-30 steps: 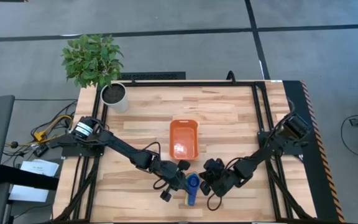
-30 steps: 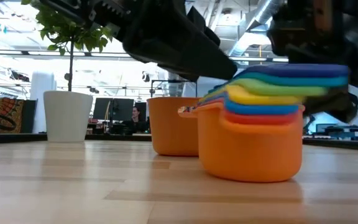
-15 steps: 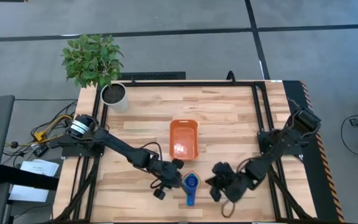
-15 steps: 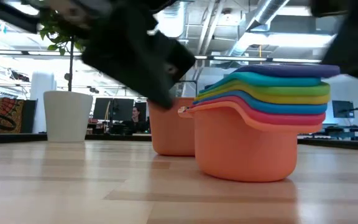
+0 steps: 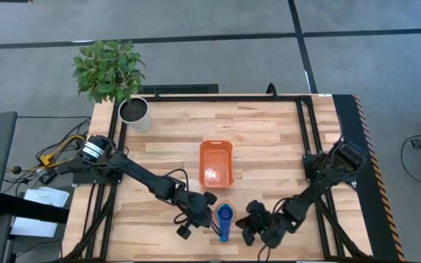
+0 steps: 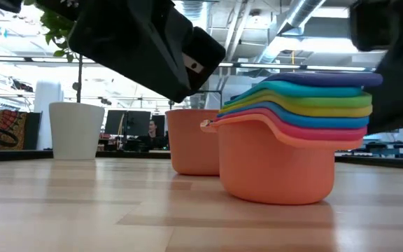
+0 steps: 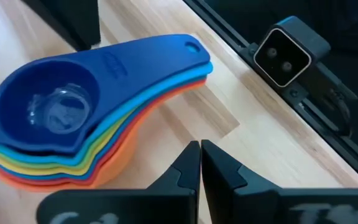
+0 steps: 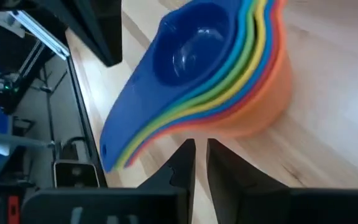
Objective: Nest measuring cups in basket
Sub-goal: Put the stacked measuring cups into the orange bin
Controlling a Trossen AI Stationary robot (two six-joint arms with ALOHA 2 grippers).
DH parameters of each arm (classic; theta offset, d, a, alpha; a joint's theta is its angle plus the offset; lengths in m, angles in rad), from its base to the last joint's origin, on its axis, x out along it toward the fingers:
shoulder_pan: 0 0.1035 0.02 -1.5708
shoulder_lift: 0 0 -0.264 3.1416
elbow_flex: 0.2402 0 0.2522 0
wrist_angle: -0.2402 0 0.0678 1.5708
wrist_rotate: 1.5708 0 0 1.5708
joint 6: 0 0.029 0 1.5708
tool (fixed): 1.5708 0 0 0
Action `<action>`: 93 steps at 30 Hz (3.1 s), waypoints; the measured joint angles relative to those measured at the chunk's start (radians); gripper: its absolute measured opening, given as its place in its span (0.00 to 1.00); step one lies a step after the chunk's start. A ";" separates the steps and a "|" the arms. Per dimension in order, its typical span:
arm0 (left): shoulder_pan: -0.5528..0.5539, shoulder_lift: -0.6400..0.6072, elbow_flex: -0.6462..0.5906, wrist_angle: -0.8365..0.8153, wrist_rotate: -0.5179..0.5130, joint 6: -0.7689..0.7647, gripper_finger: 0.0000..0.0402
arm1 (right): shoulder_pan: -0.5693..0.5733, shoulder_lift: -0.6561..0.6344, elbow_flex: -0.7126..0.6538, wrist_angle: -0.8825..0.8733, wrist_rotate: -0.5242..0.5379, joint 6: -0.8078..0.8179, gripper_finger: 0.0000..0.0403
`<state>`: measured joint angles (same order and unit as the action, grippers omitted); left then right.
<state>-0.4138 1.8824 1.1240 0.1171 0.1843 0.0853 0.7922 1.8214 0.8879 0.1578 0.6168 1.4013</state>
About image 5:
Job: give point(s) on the white paper sheet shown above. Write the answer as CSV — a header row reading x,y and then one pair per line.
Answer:
x,y
49,197
31,227

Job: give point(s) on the black power adapter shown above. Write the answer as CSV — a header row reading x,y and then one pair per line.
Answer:
x,y
48,177

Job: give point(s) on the black aluminium table frame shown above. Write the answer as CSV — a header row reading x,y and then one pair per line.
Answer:
x,y
214,98

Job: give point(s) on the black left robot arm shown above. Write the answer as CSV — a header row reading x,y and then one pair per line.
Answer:
x,y
141,179

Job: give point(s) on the green leafy plant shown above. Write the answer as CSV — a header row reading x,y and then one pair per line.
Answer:
x,y
106,71

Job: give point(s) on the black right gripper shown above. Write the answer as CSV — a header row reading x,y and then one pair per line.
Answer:
x,y
272,228

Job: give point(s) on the orange plastic basket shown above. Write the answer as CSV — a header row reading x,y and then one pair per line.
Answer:
x,y
216,164

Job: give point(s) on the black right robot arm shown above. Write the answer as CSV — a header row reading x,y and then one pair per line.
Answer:
x,y
327,182

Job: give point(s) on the black mat with hazard stripes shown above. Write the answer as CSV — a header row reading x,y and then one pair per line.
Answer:
x,y
345,120

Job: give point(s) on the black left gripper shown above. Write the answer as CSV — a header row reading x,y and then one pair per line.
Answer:
x,y
196,210

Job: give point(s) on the black bar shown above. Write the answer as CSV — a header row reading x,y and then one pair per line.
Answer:
x,y
31,211

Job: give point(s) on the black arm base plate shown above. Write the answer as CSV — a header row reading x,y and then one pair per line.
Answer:
x,y
93,178
308,162

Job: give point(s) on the black round plug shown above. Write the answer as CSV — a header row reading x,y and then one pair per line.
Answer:
x,y
17,170

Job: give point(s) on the small dark blue measuring cup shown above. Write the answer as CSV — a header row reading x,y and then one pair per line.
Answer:
x,y
225,213

